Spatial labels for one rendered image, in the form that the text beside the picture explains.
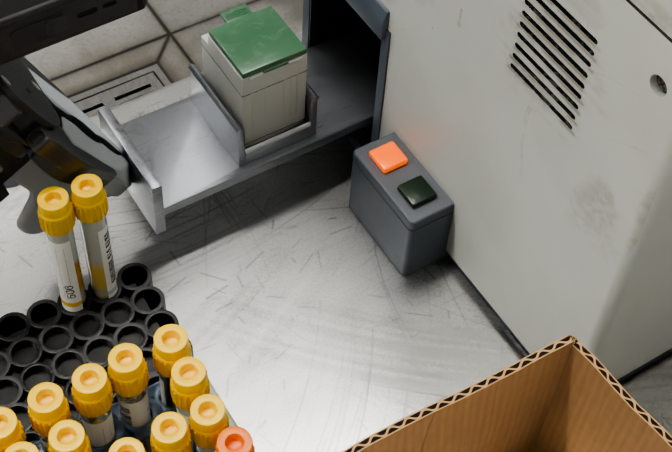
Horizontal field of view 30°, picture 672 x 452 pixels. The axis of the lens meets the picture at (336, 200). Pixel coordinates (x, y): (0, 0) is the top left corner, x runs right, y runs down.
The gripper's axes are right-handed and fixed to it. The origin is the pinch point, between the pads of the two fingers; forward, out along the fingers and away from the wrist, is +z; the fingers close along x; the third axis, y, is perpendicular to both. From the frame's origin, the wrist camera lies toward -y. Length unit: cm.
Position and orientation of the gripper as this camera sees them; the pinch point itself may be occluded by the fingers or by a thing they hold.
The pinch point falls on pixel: (121, 165)
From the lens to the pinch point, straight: 69.5
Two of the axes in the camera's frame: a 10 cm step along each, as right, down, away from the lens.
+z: 3.8, 3.4, 8.6
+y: -7.6, 6.5, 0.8
